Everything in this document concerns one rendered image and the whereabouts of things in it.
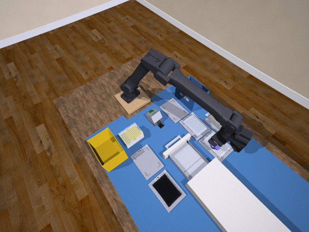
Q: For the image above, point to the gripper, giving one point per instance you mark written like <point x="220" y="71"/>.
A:
<point x="215" y="138"/>

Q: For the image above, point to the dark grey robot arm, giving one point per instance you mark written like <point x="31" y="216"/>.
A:
<point x="161" y="66"/>

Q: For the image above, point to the blue bench mat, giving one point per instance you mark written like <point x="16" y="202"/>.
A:
<point x="278" y="187"/>

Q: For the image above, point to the yellow open-top bin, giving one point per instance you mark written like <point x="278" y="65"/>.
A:
<point x="107" y="149"/>

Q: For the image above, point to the blue open-top bin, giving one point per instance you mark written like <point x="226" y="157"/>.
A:
<point x="189" y="103"/>

